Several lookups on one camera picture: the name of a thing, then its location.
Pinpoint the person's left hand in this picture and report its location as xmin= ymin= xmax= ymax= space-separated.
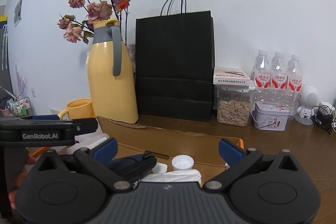
xmin=9 ymin=155 xmax=36 ymax=210

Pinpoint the black zip pouch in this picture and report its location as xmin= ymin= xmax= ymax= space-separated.
xmin=107 ymin=152 xmax=157 ymax=183

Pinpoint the white cloth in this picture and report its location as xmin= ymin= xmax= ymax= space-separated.
xmin=141 ymin=169 xmax=202 ymax=185

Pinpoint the yellow mug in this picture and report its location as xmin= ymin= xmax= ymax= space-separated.
xmin=58 ymin=98 xmax=95 ymax=120

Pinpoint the white tin box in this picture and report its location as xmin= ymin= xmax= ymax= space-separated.
xmin=251 ymin=101 xmax=289 ymax=131

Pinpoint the clear seed container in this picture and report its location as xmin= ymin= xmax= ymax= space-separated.
xmin=216 ymin=81 xmax=256 ymax=127

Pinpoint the white ribbed open cap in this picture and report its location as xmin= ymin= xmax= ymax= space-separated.
xmin=171 ymin=155 xmax=194 ymax=171

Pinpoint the white flat holed lid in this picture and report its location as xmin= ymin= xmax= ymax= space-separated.
xmin=152 ymin=162 xmax=168 ymax=174

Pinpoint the red cardboard box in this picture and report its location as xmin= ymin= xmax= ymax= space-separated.
xmin=26 ymin=115 xmax=245 ymax=183

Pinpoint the yellow thermos jug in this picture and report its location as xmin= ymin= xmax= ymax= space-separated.
xmin=87 ymin=18 xmax=138 ymax=124

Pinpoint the water bottle middle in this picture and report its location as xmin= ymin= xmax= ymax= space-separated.
xmin=270 ymin=52 xmax=288 ymax=104

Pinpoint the water bottle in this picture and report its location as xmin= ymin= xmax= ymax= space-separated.
xmin=252 ymin=50 xmax=272 ymax=104
xmin=286 ymin=55 xmax=303 ymax=121
xmin=270 ymin=52 xmax=288 ymax=104

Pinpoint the white box on container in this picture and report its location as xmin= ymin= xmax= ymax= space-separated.
xmin=213 ymin=67 xmax=250 ymax=86

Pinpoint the water bottle left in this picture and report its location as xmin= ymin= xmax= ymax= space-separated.
xmin=252 ymin=50 xmax=272 ymax=104

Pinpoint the white robot figurine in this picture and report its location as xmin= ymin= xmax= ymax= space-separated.
xmin=294 ymin=85 xmax=319 ymax=126

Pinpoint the water bottle right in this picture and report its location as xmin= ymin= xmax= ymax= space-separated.
xmin=286 ymin=55 xmax=303 ymax=121

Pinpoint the black paper bag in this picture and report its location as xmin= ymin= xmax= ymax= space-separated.
xmin=135 ymin=0 xmax=215 ymax=122

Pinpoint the dried pink flower bouquet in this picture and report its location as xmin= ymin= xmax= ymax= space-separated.
xmin=57 ymin=0 xmax=131 ymax=44

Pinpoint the wire storage rack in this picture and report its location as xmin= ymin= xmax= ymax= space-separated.
xmin=1 ymin=87 xmax=34 ymax=117

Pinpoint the tangle of black cables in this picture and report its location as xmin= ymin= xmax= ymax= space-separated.
xmin=312 ymin=104 xmax=336 ymax=135

